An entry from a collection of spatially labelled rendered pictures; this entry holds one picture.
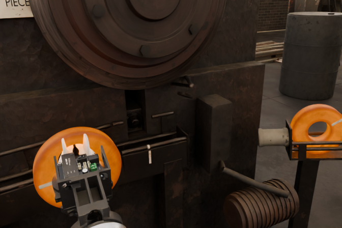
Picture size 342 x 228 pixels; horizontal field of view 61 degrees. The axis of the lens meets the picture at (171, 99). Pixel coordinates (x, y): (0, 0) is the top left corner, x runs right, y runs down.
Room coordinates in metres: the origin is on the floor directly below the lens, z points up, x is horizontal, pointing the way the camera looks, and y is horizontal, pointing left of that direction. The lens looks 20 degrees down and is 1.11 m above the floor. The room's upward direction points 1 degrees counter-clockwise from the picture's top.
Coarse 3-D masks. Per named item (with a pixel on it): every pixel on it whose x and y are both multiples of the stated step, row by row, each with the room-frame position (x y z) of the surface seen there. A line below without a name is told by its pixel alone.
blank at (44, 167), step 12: (60, 132) 0.47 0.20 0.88; (72, 132) 0.46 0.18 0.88; (84, 132) 0.47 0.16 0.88; (96, 132) 0.48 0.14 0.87; (48, 144) 0.44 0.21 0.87; (60, 144) 0.44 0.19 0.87; (72, 144) 0.45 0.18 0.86; (96, 144) 0.47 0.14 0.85; (108, 144) 0.48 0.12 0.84; (36, 156) 0.45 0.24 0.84; (48, 156) 0.43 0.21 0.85; (108, 156) 0.48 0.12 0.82; (120, 156) 0.49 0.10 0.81; (36, 168) 0.43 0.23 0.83; (48, 168) 0.43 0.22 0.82; (120, 168) 0.49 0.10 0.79; (36, 180) 0.42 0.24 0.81; (48, 180) 0.43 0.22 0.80; (48, 192) 0.43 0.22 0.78; (60, 204) 0.43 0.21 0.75
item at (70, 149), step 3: (63, 138) 0.42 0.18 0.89; (63, 141) 0.41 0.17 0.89; (63, 144) 0.41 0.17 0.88; (63, 147) 0.41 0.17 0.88; (66, 147) 0.44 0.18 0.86; (69, 147) 0.46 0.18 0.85; (72, 147) 0.46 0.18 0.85; (63, 150) 0.41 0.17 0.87; (66, 150) 0.43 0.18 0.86; (69, 150) 0.45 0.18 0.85; (72, 150) 0.45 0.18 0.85; (63, 153) 0.41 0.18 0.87; (66, 153) 0.41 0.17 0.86; (60, 159) 0.43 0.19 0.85
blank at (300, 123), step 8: (320, 104) 0.81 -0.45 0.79; (304, 112) 0.79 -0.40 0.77; (312, 112) 0.78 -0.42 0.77; (320, 112) 0.78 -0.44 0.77; (328, 112) 0.78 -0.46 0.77; (336, 112) 0.78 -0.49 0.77; (296, 120) 0.79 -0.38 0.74; (304, 120) 0.79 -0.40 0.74; (312, 120) 0.78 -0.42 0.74; (320, 120) 0.78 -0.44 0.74; (328, 120) 0.78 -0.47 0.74; (336, 120) 0.78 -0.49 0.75; (296, 128) 0.79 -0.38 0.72; (304, 128) 0.79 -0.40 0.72; (328, 128) 0.80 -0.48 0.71; (336, 128) 0.78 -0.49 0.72; (296, 136) 0.79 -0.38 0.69; (304, 136) 0.79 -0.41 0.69; (320, 136) 0.80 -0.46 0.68; (328, 136) 0.78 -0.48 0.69; (336, 136) 0.78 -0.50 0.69; (312, 152) 0.78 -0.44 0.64; (320, 152) 0.78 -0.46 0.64
